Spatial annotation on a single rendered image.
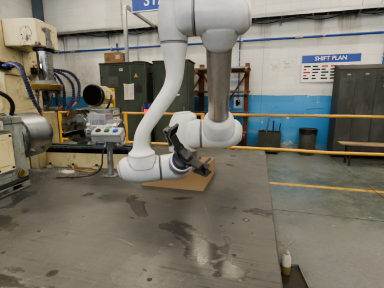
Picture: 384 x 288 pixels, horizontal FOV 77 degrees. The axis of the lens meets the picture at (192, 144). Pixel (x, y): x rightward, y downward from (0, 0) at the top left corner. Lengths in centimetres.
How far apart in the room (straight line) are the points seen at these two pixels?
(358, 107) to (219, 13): 540
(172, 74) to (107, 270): 65
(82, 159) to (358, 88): 547
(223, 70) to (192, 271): 71
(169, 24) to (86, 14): 733
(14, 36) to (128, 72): 330
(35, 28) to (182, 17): 113
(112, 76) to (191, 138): 407
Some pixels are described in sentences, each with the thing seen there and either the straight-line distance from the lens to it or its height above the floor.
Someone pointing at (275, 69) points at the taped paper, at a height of 196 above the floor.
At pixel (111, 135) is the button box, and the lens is 138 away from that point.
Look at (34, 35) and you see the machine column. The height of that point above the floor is 161.
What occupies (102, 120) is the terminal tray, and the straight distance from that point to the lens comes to 164.
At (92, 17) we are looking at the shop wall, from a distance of 806.
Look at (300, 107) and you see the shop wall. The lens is 634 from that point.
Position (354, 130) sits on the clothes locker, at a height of 62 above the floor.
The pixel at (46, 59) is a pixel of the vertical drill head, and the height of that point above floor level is 149.
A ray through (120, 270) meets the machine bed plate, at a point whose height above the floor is 80.
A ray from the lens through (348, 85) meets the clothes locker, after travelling 607.
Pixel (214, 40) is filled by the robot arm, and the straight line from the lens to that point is 92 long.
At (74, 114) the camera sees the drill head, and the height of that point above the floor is 113.
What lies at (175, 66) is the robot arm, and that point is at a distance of 91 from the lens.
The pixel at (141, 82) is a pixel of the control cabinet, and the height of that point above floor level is 157.
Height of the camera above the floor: 123
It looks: 10 degrees down
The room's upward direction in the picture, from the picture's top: straight up
